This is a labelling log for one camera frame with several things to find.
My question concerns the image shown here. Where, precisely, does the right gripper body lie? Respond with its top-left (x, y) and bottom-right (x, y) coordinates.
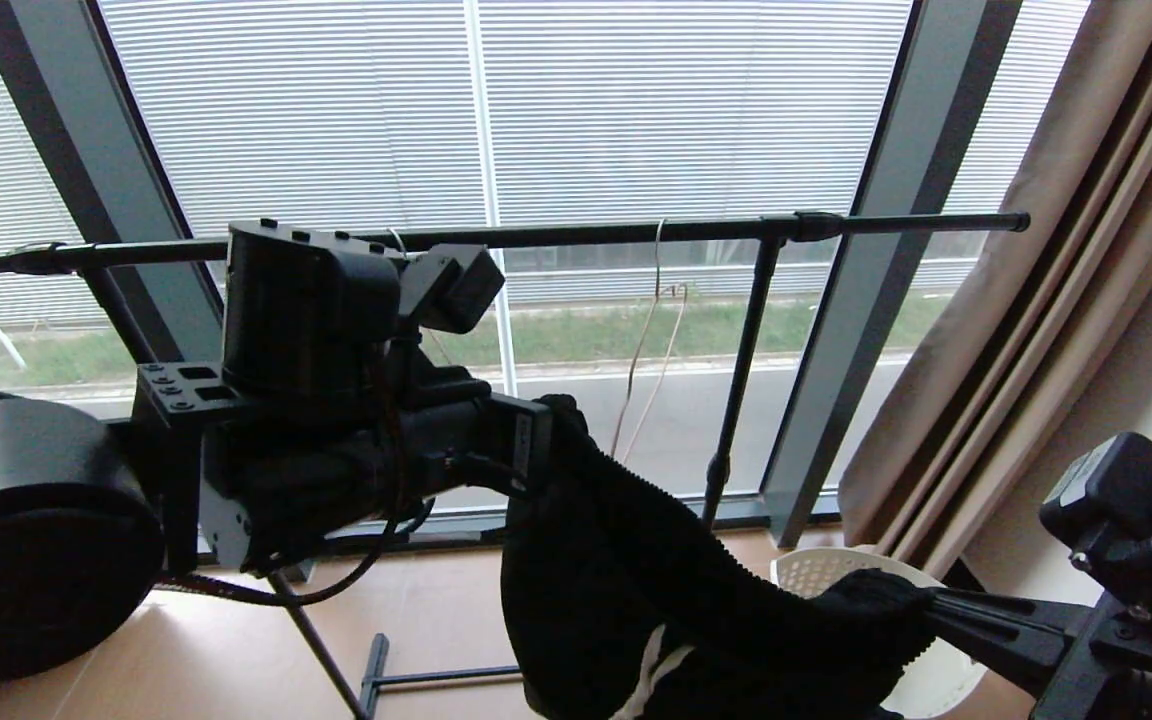
top-left (1031, 600), bottom-right (1152, 720)

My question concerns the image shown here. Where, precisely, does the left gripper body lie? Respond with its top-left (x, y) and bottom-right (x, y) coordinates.
top-left (198, 370), bottom-right (553, 571)

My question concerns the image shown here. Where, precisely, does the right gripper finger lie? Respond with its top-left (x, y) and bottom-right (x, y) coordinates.
top-left (924, 588), bottom-right (1087, 671)

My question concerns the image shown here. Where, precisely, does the pink clothes hanger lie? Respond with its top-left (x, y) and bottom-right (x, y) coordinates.
top-left (611, 218), bottom-right (689, 466)
top-left (386, 226), bottom-right (459, 371)

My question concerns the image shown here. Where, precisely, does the black knitted garment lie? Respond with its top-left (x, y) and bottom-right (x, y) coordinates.
top-left (499, 393), bottom-right (937, 720)

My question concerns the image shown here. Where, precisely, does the white laundry basket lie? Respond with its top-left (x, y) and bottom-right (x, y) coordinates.
top-left (771, 545), bottom-right (987, 719)

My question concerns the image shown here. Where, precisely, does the black clothes rack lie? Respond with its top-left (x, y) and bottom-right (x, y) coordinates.
top-left (0, 210), bottom-right (1031, 720)

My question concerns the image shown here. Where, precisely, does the beige curtain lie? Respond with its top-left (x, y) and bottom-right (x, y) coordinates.
top-left (836, 0), bottom-right (1152, 581)

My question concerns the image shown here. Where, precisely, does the black cable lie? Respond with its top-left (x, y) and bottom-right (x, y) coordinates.
top-left (151, 495), bottom-right (437, 608)

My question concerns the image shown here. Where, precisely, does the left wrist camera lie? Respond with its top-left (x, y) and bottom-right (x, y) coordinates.
top-left (398, 244), bottom-right (507, 351)

